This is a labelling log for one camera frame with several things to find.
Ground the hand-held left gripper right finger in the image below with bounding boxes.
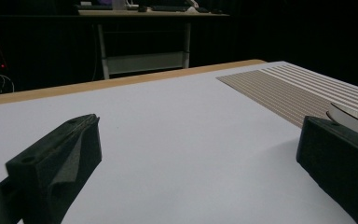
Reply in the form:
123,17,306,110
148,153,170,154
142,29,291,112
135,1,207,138
296,115,358,224

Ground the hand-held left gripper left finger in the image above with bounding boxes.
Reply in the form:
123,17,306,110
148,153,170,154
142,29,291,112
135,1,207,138
5,113,103,224

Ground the white plate with dark rim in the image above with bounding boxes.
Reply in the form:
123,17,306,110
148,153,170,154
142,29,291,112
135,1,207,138
325,102,358,143

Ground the brown striped woven placemat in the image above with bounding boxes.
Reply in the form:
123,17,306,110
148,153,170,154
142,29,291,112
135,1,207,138
216,63,358,129

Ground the white table cover sheet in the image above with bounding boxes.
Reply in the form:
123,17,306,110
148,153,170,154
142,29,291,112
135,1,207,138
0,61,358,224

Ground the desk with white legs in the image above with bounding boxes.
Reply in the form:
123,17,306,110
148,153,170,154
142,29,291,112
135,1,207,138
77,8,231,80

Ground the black keyboard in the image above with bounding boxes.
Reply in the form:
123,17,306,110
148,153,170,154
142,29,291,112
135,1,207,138
151,5,194,13

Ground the thin white cable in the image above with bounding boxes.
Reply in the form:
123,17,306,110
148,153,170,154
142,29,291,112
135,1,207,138
0,73,16,94

